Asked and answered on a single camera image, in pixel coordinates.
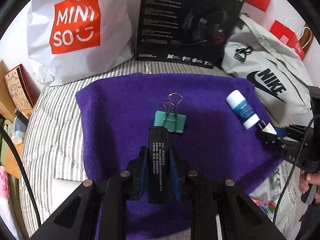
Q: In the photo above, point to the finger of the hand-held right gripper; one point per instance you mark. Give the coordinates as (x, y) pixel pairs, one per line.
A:
(281, 132)
(273, 141)

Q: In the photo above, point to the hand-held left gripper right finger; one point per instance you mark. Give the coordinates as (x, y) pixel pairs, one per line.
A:
(175, 177)

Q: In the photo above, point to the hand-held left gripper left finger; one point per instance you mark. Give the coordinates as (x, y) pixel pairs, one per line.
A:
(143, 172)

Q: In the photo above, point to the white charger plug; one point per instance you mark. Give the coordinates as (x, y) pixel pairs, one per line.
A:
(268, 129)

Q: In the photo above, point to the black lighter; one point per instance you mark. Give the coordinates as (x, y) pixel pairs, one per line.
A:
(158, 160)

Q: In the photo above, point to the person's right hand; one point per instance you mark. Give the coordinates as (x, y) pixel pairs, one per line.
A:
(305, 183)

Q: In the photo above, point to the newspaper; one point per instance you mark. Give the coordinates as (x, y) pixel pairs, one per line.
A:
(267, 187)

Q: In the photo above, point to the white bottle with blue label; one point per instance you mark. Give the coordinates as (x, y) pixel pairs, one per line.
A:
(240, 107)

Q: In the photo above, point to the green binder clip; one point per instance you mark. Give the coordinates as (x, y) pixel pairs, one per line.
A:
(172, 123)

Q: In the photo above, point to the purple towel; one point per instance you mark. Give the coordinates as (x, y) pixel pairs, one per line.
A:
(120, 110)

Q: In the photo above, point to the grey bag with black logo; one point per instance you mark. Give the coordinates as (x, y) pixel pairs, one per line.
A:
(275, 60)

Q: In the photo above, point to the black triangular buckle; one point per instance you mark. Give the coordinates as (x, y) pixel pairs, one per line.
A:
(241, 53)

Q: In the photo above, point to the striped bedsheet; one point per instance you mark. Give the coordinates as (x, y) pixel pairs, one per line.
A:
(55, 130)

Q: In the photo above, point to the pink cloth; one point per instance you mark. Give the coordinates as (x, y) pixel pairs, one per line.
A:
(3, 185)

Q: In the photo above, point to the black headphone box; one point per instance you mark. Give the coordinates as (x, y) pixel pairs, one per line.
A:
(162, 30)

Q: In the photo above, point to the white shopping bag orange logo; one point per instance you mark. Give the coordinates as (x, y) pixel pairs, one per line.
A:
(112, 30)

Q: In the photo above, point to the brown notebook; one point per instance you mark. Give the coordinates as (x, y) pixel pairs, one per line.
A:
(17, 90)

